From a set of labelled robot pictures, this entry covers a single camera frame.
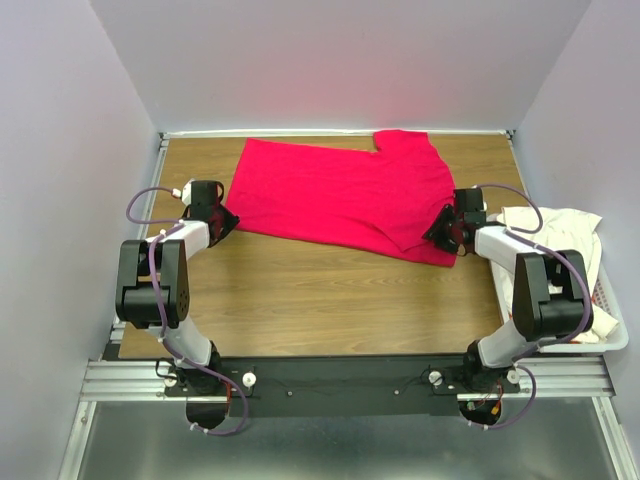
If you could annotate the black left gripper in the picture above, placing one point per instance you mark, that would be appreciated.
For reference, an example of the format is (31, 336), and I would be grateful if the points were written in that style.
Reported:
(231, 221)

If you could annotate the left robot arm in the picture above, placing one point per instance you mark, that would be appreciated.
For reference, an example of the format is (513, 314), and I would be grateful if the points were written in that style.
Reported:
(152, 287)

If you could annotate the pink t-shirt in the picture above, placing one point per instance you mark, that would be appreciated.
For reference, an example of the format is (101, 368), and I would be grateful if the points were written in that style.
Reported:
(382, 201)

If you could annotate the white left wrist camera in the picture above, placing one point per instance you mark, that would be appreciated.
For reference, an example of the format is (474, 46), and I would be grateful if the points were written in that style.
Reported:
(184, 194)

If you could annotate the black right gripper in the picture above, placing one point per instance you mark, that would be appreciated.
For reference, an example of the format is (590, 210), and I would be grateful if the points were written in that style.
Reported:
(434, 230)

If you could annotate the cream white t-shirt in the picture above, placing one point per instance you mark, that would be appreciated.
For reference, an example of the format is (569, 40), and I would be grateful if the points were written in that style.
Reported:
(562, 229)

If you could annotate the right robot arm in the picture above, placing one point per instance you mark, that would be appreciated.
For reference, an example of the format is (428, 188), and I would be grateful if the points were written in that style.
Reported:
(551, 300)

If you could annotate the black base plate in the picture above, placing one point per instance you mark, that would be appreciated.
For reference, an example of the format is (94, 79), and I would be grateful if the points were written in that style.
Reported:
(249, 388)

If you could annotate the white laundry basket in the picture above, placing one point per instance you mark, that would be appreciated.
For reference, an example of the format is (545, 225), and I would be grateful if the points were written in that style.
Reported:
(616, 341)

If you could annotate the aluminium table frame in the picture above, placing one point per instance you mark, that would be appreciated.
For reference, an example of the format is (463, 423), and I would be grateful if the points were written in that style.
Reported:
(119, 377)

